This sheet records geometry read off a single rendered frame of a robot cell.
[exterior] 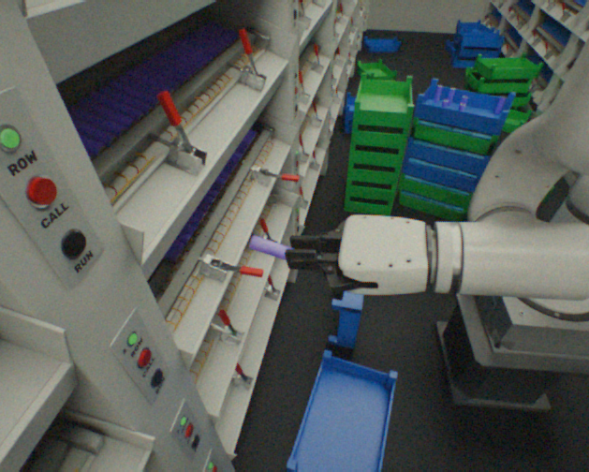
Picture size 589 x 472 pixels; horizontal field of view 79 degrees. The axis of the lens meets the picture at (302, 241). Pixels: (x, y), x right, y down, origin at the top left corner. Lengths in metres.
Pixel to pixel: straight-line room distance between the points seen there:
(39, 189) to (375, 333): 1.03
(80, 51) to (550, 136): 0.37
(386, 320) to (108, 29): 1.06
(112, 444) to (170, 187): 0.29
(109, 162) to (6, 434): 0.24
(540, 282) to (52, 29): 0.45
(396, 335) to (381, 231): 0.77
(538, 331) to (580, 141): 0.55
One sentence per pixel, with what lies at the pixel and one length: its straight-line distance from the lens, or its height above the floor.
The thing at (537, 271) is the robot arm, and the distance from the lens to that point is 0.43.
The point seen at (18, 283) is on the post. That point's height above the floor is 0.81.
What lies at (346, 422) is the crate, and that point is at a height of 0.00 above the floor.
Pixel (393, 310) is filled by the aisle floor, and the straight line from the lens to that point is 1.23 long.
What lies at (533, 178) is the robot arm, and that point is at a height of 0.75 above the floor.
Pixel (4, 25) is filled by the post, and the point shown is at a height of 0.93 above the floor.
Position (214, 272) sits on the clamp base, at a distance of 0.58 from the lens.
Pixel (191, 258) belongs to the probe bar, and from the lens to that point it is 0.57.
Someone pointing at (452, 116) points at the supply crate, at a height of 0.43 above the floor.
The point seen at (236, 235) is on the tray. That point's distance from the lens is 0.65.
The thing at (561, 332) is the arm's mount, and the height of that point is 0.37.
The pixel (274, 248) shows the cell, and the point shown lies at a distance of 0.46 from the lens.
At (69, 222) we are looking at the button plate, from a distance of 0.28.
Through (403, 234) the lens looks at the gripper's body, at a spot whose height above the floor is 0.69.
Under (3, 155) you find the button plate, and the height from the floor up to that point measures 0.88.
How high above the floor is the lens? 0.97
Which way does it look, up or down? 44 degrees down
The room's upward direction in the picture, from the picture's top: straight up
